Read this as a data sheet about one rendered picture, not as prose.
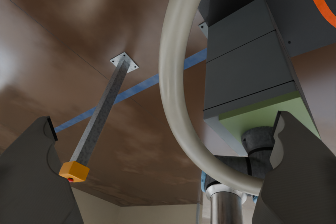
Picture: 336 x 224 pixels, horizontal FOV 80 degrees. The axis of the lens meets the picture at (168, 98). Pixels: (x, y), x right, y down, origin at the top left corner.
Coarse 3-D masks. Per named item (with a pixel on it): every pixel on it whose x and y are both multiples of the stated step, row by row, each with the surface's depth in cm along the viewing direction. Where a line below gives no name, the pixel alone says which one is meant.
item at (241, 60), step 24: (264, 0) 123; (216, 24) 143; (240, 24) 123; (264, 24) 108; (216, 48) 125; (240, 48) 109; (264, 48) 97; (216, 72) 110; (240, 72) 98; (264, 72) 88; (288, 72) 80; (216, 96) 99; (240, 96) 89; (264, 96) 81; (216, 120) 93; (240, 144) 105
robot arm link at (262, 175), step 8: (256, 152) 83; (264, 152) 80; (248, 160) 80; (256, 160) 80; (264, 160) 78; (248, 168) 77; (256, 168) 77; (264, 168) 76; (272, 168) 76; (256, 176) 75; (264, 176) 75; (256, 200) 75
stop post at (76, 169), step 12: (120, 60) 187; (132, 60) 185; (120, 72) 176; (108, 84) 169; (120, 84) 172; (108, 96) 157; (96, 108) 153; (108, 108) 154; (96, 120) 142; (84, 132) 139; (96, 132) 139; (84, 144) 129; (72, 156) 128; (84, 156) 127; (72, 168) 117; (84, 168) 123; (84, 180) 121
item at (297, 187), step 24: (288, 120) 10; (288, 144) 9; (312, 144) 9; (288, 168) 8; (312, 168) 8; (264, 192) 7; (288, 192) 7; (312, 192) 7; (264, 216) 7; (288, 216) 6; (312, 216) 6
